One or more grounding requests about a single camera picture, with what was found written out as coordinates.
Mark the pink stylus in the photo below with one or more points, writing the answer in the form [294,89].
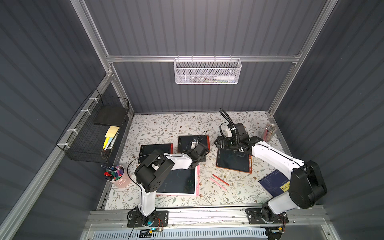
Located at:
[217,184]

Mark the pink white writing tablet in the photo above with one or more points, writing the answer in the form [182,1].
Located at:
[180,183]

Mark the clear cup of pencils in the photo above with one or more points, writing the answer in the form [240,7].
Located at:
[269,132]

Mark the dark blue notebook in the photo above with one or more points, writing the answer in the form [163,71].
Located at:
[275,183]

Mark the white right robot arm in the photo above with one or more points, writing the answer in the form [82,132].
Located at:
[307,184]

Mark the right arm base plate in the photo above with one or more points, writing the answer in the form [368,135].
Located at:
[258,216]

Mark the white wire mesh basket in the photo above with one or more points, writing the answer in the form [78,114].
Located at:
[201,71]

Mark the red stylus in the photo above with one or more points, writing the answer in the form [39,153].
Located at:
[221,180]

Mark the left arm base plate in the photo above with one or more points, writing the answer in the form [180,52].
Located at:
[156,219]

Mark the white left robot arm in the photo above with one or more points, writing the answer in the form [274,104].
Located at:
[153,171]

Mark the white marker in basket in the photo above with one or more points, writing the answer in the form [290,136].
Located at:
[225,78]

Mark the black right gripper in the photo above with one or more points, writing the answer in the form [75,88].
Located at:
[229,142]

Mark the pink cup of markers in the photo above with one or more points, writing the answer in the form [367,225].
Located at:
[117,175]

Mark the black wire wall basket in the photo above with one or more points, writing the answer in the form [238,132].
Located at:
[84,137]

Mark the yellow sticky notes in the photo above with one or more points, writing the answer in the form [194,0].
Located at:
[112,131]

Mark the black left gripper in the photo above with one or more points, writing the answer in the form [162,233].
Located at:
[197,147]

